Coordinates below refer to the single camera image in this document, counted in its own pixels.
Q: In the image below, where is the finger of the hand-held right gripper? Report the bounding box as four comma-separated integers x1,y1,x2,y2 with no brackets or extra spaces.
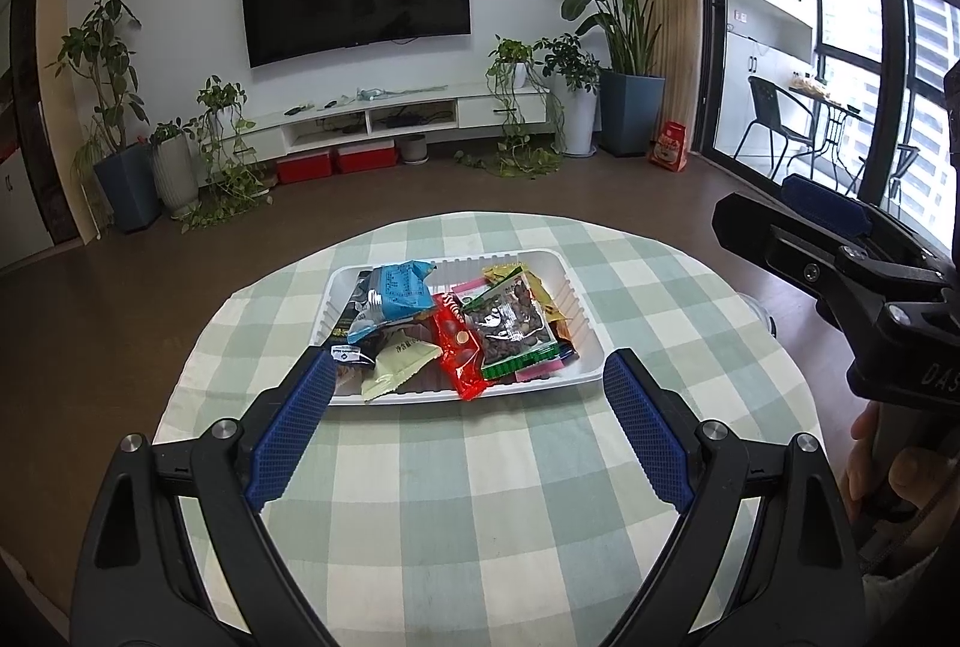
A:
780,173,947,278
712,193,944,319

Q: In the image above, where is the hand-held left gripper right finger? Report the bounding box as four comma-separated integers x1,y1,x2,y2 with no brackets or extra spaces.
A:
602,347,875,647

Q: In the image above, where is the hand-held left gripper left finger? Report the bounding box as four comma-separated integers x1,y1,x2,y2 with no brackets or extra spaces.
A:
67,347,338,647

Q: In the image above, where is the clear packet with orange print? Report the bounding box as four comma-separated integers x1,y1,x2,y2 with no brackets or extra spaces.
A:
330,362,368,397

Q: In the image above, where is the white plastic tray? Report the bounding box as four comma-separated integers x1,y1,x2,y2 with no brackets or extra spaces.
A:
313,249,608,408

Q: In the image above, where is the pink and cream snack packet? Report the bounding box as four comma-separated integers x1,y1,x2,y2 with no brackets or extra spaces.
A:
360,328,443,404

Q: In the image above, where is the black snack packet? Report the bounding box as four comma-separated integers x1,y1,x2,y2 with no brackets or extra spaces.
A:
330,270,377,367

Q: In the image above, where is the light blue snack packet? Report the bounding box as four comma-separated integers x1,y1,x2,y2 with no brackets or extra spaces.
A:
346,260,437,344

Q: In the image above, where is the green-edged clear nut packet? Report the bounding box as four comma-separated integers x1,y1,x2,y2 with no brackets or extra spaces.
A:
457,266,571,382

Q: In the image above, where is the red snack packet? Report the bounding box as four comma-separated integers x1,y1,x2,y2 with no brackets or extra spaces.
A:
433,290,488,402

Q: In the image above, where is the person's right forearm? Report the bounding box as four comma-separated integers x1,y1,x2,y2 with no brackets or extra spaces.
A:
862,538,955,618

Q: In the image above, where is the person's right hand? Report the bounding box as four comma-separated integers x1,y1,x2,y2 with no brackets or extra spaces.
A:
840,404,960,525

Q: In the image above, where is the black balcony chair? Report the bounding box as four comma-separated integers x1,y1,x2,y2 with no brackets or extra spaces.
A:
885,143,921,198
733,75,815,181

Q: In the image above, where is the black balcony table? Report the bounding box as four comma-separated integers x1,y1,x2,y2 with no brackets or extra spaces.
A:
787,80,863,175

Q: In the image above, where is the red paper bag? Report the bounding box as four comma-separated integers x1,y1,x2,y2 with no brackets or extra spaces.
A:
649,120,689,172

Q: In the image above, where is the large-leaf plant in blue pot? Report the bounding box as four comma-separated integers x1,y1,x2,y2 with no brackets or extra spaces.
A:
516,0,712,159

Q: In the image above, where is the beige curtain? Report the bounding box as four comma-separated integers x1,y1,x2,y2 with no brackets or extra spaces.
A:
641,0,706,153

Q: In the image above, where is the red storage box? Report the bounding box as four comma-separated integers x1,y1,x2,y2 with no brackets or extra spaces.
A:
334,143,398,174
276,150,335,184

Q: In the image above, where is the plant in white ribbed pot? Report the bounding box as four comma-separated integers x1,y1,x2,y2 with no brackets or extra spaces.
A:
148,120,200,219

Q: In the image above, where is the tall plant in blue-grey pot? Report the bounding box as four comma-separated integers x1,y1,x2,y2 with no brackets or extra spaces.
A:
46,0,162,235

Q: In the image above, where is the white television cabinet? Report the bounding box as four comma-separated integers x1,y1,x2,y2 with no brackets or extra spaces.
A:
229,80,552,157

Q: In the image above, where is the hanging plant in white pot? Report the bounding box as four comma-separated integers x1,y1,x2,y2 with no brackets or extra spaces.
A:
457,35,563,179

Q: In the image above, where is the trailing vine plant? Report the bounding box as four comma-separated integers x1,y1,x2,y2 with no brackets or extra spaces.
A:
180,75,277,234

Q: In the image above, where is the black sliding door frame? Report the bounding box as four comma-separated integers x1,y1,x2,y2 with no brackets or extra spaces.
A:
690,0,960,243

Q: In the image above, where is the dark wood wall panel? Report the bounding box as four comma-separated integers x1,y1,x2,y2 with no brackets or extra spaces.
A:
11,0,98,243

